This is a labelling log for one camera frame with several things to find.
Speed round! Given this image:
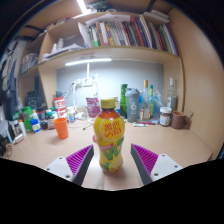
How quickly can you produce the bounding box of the orange plastic cup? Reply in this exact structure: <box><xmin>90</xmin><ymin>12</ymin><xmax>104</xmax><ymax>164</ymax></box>
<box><xmin>53</xmin><ymin>117</ymin><xmax>70</xmax><ymax>140</ymax></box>

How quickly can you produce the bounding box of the yellow drink bottle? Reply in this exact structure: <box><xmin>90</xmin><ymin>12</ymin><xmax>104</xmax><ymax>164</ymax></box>
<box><xmin>92</xmin><ymin>98</ymin><xmax>126</xmax><ymax>174</ymax></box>

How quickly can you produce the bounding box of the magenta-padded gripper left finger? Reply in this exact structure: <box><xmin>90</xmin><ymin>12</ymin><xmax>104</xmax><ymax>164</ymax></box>
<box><xmin>44</xmin><ymin>144</ymin><xmax>95</xmax><ymax>187</ymax></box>

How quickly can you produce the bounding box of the white bottle with blue cap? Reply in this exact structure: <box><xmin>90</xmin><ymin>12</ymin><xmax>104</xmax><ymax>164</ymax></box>
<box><xmin>30</xmin><ymin>118</ymin><xmax>42</xmax><ymax>134</ymax></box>

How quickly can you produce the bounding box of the small white blue-labelled bottle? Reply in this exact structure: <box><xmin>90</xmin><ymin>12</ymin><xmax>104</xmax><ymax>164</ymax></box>
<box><xmin>66</xmin><ymin>106</ymin><xmax>76</xmax><ymax>123</ymax></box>

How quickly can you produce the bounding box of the red and white canister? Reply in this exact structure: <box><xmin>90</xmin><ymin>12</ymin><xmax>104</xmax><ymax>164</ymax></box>
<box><xmin>53</xmin><ymin>96</ymin><xmax>67</xmax><ymax>118</ymax></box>

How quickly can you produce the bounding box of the green plastic bottle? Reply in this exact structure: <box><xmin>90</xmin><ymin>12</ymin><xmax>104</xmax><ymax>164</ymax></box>
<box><xmin>21</xmin><ymin>106</ymin><xmax>33</xmax><ymax>132</ymax></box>

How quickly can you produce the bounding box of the brown mug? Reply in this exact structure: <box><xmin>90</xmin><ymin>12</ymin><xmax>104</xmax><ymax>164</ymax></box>
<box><xmin>171</xmin><ymin>110</ymin><xmax>191</xmax><ymax>130</ymax></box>

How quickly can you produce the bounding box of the ceiling strip light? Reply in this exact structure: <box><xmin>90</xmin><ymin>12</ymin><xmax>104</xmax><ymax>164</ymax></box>
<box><xmin>76</xmin><ymin>0</ymin><xmax>89</xmax><ymax>14</ymax></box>

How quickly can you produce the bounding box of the clear bottle with green cap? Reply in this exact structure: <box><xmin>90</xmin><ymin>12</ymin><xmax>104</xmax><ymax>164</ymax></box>
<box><xmin>148</xmin><ymin>84</ymin><xmax>156</xmax><ymax>119</ymax></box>

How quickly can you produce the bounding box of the pink pouch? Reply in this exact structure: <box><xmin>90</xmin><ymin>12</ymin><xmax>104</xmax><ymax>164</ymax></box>
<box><xmin>85</xmin><ymin>96</ymin><xmax>101</xmax><ymax>118</ymax></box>

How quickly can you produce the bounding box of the white power strip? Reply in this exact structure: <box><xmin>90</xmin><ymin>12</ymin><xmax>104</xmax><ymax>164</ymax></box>
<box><xmin>73</xmin><ymin>78</ymin><xmax>96</xmax><ymax>88</ymax></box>

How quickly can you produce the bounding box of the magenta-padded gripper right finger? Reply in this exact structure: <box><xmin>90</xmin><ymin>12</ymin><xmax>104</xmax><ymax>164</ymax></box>
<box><xmin>130</xmin><ymin>143</ymin><xmax>184</xmax><ymax>186</ymax></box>

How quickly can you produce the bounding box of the clear glass bottle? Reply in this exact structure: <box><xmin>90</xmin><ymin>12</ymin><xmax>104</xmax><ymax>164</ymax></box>
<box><xmin>166</xmin><ymin>77</ymin><xmax>178</xmax><ymax>113</ymax></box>

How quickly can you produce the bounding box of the blue and white carton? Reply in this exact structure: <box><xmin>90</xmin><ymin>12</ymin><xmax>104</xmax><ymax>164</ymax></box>
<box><xmin>114</xmin><ymin>97</ymin><xmax>122</xmax><ymax>116</ymax></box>

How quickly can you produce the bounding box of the under-shelf strip light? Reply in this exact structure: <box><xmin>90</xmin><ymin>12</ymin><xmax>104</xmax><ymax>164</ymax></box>
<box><xmin>64</xmin><ymin>57</ymin><xmax>113</xmax><ymax>67</ymax></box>

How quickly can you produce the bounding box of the grey shaker bottle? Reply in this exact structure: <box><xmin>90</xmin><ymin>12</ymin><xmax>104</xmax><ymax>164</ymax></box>
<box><xmin>124</xmin><ymin>87</ymin><xmax>141</xmax><ymax>123</ymax></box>

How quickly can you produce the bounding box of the clear bottle with yellow cap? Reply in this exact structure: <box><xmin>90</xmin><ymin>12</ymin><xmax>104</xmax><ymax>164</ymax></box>
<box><xmin>140</xmin><ymin>79</ymin><xmax>151</xmax><ymax>122</ymax></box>

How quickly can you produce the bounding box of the brown jar with white lid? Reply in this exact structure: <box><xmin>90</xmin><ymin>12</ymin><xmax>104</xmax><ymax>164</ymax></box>
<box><xmin>159</xmin><ymin>106</ymin><xmax>173</xmax><ymax>127</ymax></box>

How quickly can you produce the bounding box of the wooden shelf unit with books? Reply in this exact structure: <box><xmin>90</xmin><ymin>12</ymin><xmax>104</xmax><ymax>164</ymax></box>
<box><xmin>19</xmin><ymin>6</ymin><xmax>183</xmax><ymax>73</ymax></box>

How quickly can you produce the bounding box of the tall green bottle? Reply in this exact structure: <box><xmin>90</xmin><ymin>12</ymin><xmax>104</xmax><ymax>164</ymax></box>
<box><xmin>120</xmin><ymin>83</ymin><xmax>129</xmax><ymax>119</ymax></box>

